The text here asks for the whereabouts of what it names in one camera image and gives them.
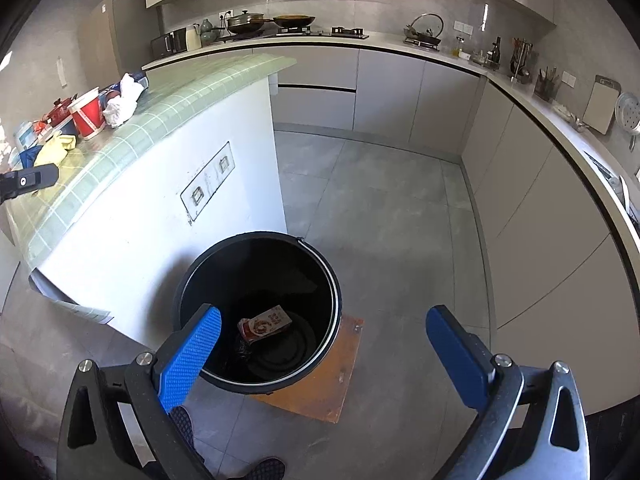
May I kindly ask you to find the black trash bucket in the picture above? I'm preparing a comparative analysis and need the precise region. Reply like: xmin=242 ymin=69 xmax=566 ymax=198
xmin=172 ymin=231 xmax=342 ymax=394

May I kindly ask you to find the yellow cloth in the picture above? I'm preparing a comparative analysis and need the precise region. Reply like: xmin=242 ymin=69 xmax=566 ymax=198
xmin=34 ymin=134 xmax=77 ymax=167

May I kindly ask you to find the red enamel pot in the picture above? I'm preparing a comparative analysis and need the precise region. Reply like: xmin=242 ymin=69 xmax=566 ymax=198
xmin=42 ymin=96 xmax=77 ymax=127

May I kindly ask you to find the red paper cup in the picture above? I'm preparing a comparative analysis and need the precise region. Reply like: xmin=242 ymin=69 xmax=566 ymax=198
xmin=67 ymin=87 xmax=106 ymax=140

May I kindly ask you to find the white crumpled tissue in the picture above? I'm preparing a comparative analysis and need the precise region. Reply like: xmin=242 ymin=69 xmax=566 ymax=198
xmin=102 ymin=73 xmax=146 ymax=128

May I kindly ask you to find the black shoe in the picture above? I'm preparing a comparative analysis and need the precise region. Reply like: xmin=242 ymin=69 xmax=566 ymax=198
xmin=168 ymin=406 xmax=286 ymax=480

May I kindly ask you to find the wooden stool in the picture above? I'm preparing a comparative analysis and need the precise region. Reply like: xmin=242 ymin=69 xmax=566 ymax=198
xmin=252 ymin=315 xmax=364 ymax=424

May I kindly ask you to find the beige refrigerator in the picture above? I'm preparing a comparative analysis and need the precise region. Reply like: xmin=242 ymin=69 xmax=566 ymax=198
xmin=77 ymin=0 xmax=160 ymax=89

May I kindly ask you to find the green checkered tablecloth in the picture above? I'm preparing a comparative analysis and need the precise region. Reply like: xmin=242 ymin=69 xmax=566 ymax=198
xmin=8 ymin=53 xmax=295 ymax=270

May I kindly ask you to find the black microwave oven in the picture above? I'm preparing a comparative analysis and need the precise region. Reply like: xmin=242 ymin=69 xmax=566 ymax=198
xmin=151 ymin=27 xmax=188 ymax=60

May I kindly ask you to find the white kettle jug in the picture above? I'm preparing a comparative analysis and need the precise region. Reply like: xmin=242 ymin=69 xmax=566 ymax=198
xmin=186 ymin=24 xmax=202 ymax=51

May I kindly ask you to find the lidded wok on stove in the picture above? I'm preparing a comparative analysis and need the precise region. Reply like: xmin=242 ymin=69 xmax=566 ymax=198
xmin=227 ymin=10 xmax=272 ymax=35

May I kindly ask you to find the white cutting board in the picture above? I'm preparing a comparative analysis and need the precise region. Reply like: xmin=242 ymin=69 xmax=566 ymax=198
xmin=582 ymin=75 xmax=622 ymax=136

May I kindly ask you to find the black frying pan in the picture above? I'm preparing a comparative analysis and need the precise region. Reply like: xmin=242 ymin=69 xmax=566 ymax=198
xmin=271 ymin=14 xmax=316 ymax=29

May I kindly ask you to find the gas stove top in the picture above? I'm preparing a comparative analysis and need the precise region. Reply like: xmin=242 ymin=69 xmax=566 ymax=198
xmin=274 ymin=26 xmax=369 ymax=40

